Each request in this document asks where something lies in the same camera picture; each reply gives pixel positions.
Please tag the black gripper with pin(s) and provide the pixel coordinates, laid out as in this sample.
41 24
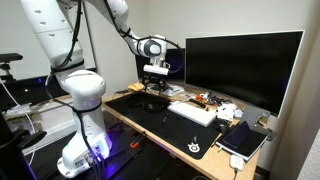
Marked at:
154 78

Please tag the round black zipper bag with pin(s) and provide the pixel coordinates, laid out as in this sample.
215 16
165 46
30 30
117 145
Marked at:
153 104

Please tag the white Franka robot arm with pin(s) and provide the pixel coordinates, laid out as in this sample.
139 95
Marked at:
80 90

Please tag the yellow cloth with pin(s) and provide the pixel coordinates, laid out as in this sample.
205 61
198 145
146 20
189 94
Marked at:
136 86

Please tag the black-framed monitor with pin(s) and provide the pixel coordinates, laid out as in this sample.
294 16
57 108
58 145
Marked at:
175 63

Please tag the black pen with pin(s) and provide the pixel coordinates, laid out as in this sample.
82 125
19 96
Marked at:
164 119

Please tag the black desk mat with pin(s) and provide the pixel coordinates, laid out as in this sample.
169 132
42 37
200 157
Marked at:
160 128

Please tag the black remote control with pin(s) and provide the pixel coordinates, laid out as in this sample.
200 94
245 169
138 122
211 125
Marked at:
197 102

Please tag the white keyboard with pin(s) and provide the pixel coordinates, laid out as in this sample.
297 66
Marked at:
195 115

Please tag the small colourful desk clutter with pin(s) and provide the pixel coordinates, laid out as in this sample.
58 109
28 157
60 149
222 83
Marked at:
206 99

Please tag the white crumpled packaging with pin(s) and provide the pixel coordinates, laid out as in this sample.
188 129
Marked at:
226 111

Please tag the black computer mouse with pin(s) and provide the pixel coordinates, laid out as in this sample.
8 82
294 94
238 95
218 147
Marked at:
221 126

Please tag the large white-framed monitor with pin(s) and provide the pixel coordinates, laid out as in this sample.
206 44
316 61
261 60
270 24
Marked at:
243 70

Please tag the dark phone case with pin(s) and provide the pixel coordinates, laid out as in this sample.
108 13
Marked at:
236 135

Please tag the grey monitor stand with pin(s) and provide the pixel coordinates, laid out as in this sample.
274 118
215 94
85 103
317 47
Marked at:
255 116

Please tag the black notebook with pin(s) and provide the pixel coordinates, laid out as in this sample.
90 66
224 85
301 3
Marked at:
246 145

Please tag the white charger adapter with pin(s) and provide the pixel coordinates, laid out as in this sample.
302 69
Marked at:
237 163

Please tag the black glossy panel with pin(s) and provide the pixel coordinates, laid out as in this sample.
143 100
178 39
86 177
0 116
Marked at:
30 90

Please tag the black chair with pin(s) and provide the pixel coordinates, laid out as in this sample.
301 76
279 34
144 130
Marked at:
13 153

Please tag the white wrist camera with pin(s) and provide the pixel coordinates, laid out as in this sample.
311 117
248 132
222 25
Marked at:
156 69

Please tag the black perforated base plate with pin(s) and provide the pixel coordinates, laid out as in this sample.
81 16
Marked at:
133 163

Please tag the black camera on tripod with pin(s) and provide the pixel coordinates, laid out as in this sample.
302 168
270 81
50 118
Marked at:
8 61

